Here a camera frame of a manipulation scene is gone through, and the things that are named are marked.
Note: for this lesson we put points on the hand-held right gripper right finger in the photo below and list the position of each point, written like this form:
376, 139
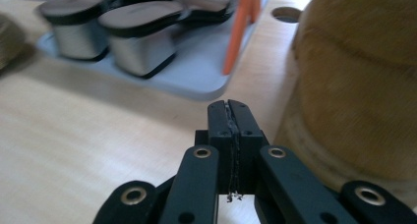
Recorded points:
247, 145

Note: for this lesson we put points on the tan suede boot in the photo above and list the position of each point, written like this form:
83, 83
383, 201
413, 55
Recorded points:
354, 86

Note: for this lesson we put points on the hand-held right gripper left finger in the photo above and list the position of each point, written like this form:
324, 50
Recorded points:
221, 145

